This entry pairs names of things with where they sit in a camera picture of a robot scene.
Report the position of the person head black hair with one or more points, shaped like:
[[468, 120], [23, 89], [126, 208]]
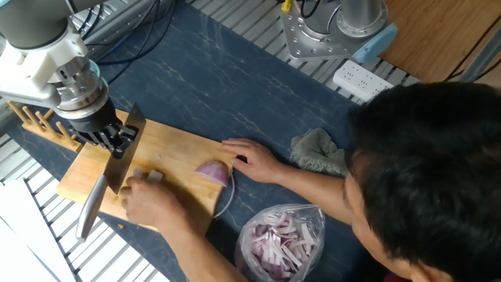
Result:
[[430, 164]]

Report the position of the small pale onion wedge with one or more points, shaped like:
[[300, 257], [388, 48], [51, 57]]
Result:
[[155, 176]]

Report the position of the person left hand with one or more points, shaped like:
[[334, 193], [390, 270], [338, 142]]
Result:
[[150, 203]]

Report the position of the wooden peg rack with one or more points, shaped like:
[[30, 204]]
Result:
[[47, 131]]

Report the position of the person left forearm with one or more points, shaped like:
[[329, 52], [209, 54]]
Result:
[[203, 254]]

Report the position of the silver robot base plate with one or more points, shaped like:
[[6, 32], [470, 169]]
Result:
[[301, 39]]

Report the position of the yellow plastic clip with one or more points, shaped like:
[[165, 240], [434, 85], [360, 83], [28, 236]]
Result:
[[286, 5]]

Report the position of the wooden cutting board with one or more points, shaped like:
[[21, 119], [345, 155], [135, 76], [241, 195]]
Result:
[[176, 156]]

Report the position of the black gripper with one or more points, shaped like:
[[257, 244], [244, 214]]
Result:
[[98, 121]]

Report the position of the person right forearm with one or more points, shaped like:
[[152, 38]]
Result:
[[317, 192]]

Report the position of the plain white paper sheet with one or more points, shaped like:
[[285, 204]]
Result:
[[15, 262]]

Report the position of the person right hand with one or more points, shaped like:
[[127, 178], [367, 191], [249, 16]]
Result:
[[260, 164]]

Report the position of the bamboo wooden desk top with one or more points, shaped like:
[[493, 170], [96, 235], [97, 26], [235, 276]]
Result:
[[438, 39]]

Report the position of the grey green rag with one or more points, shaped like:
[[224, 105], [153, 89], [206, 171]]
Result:
[[317, 152]]

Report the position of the white printed paper sheet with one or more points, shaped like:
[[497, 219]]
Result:
[[27, 219]]

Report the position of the dark blue marbled mat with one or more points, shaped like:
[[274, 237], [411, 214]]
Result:
[[266, 98]]

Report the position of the aluminium frame post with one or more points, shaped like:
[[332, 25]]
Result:
[[483, 58]]

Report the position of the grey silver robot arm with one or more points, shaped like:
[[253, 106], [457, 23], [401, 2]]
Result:
[[35, 27]]

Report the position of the white power strip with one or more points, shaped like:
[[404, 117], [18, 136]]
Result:
[[360, 80]]

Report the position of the large red onion chunk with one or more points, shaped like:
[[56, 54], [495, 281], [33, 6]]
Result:
[[213, 173]]

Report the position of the plastic bag of sliced onion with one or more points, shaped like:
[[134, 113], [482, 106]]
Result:
[[280, 243]]

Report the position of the small cut onion piece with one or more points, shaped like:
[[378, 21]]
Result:
[[138, 173]]

